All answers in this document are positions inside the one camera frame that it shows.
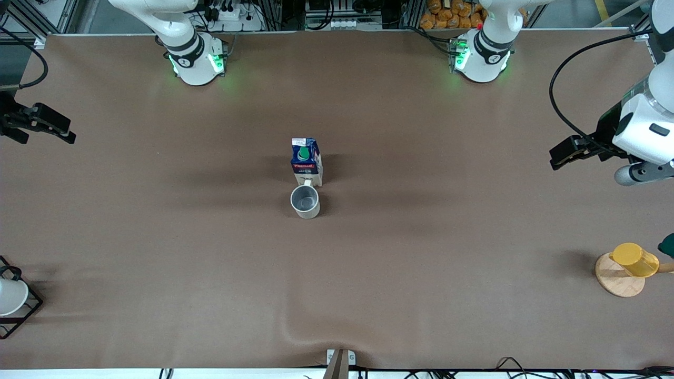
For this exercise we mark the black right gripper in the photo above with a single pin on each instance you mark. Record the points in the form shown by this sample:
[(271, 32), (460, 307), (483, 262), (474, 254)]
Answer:
[(7, 117)]

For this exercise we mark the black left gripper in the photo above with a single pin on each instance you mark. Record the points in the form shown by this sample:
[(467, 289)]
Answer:
[(606, 130)]

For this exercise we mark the blue whole milk carton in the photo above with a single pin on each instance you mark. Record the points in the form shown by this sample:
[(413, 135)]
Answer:
[(305, 168)]

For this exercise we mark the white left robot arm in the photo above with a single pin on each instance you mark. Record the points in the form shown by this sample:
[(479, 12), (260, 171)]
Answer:
[(484, 58)]

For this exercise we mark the yellow plastic cup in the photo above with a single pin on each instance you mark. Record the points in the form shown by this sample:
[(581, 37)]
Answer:
[(634, 260)]

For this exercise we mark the dark green plastic cup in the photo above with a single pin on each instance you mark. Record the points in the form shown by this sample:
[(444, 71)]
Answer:
[(667, 246)]

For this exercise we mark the white cup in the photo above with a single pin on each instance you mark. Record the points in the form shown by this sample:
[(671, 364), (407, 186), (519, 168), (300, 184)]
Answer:
[(10, 297)]

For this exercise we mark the round wooden mug stand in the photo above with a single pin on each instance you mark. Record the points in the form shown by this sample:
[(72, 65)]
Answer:
[(618, 284)]

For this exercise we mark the pile of orange bread rolls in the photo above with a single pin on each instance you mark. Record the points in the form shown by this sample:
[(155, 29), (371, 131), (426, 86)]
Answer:
[(453, 16)]

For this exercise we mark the white power strip with plugs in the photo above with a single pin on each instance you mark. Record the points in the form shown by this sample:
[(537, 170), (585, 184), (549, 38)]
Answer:
[(231, 16)]

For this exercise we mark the white empty power strip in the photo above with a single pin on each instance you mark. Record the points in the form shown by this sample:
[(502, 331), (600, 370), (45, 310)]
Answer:
[(355, 24)]

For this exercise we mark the grey ribbed mug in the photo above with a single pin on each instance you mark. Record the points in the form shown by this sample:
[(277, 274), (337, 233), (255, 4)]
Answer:
[(310, 210)]

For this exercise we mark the brown strut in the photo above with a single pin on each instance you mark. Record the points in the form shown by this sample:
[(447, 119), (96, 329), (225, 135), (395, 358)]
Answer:
[(337, 368)]

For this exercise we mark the aluminium frame profile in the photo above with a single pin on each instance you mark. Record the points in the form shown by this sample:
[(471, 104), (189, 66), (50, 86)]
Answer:
[(640, 32), (21, 16)]

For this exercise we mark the grey metal bracket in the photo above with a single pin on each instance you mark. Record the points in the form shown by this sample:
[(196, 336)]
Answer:
[(352, 358)]

